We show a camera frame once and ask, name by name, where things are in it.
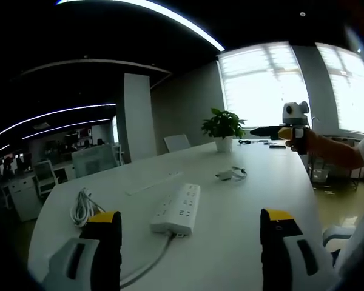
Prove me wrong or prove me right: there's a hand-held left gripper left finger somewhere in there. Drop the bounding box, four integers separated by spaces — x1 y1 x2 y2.
44 210 123 291

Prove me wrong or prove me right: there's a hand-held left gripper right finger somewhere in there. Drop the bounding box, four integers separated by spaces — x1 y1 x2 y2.
260 207 340 291

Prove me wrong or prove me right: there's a white power strip cable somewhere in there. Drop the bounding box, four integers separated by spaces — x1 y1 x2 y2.
70 187 175 289

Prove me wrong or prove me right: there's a white charger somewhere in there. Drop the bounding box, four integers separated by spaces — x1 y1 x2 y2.
215 170 233 182

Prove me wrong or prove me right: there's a white power strip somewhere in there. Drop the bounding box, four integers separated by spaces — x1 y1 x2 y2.
150 182 201 236

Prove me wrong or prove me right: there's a white desk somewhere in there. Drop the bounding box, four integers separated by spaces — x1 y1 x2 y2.
27 138 325 291

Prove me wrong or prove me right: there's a long ceiling light strip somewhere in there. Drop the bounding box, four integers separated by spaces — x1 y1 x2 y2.
56 0 226 52

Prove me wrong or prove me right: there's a person's right hand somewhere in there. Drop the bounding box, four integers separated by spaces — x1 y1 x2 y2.
285 128 321 154

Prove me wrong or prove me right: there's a wide bright window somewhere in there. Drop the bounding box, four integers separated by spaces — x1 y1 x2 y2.
217 42 311 138

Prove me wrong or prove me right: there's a green potted plant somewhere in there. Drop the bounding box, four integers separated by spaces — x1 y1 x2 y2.
201 107 248 153

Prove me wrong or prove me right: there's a narrow bright window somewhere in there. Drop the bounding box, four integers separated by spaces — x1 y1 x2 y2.
315 42 364 135

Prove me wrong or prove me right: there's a white armrest office chair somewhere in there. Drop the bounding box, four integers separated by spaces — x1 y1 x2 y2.
322 226 357 269

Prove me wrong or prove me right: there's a grey mesh office chair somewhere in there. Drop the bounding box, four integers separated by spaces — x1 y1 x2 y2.
71 143 118 179

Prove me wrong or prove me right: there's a white mesh office chair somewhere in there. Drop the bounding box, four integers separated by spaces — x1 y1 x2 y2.
33 159 60 198

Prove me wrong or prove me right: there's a white low cabinet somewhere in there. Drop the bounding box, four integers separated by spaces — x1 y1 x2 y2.
8 175 44 222

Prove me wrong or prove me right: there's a white charger cable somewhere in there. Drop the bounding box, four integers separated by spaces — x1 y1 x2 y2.
230 166 248 182

